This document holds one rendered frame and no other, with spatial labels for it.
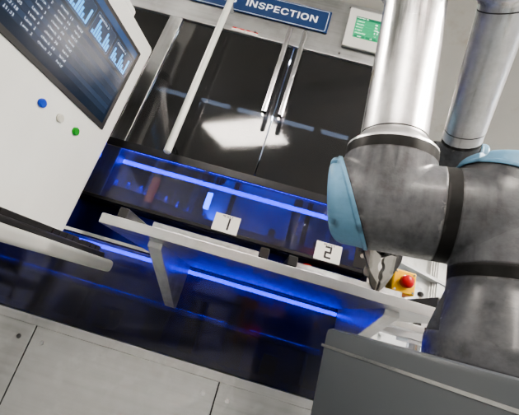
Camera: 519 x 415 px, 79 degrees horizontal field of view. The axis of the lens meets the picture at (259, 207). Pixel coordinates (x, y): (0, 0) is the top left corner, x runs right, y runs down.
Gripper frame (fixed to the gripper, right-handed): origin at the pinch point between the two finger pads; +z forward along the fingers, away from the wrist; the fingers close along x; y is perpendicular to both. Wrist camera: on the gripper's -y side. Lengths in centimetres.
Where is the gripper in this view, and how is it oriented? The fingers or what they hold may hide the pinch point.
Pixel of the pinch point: (377, 285)
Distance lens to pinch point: 78.2
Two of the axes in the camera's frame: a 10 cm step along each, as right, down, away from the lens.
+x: -9.6, -2.7, 0.5
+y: -0.5, 3.3, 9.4
